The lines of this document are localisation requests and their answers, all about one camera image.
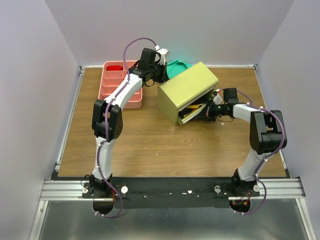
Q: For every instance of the aluminium rail frame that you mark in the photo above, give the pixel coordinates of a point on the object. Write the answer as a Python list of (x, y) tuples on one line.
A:
[(151, 146)]

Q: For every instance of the yellow utility knife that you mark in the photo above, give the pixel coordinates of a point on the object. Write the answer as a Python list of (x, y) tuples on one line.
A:
[(195, 106)]

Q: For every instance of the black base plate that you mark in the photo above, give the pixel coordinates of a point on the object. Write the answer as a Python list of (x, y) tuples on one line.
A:
[(170, 192)]

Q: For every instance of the red item back compartment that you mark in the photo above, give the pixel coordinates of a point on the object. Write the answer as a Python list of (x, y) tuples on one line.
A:
[(114, 68)]

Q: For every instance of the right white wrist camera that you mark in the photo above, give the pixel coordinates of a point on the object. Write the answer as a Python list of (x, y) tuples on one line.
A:
[(217, 99)]

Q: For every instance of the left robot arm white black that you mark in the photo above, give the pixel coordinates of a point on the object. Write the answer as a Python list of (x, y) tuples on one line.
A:
[(107, 119)]

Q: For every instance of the olive green drawer cabinet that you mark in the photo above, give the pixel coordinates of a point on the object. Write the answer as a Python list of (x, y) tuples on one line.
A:
[(183, 90)]

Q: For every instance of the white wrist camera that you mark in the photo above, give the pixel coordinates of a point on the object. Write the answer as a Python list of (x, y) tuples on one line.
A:
[(162, 54), (217, 99)]

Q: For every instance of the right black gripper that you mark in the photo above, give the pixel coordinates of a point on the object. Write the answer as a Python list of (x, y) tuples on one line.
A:
[(210, 110)]

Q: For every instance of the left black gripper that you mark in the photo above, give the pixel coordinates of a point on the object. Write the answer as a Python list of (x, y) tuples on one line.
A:
[(163, 78)]

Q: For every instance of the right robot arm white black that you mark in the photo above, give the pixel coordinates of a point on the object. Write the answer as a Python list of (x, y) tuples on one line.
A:
[(267, 133)]

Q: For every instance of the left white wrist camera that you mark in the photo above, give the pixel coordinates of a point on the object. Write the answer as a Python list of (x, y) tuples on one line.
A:
[(162, 54)]

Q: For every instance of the green cloth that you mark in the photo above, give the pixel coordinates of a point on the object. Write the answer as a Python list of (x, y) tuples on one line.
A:
[(176, 67)]

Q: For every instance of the pink compartment tray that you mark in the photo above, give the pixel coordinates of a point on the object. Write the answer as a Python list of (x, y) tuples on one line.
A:
[(110, 80)]

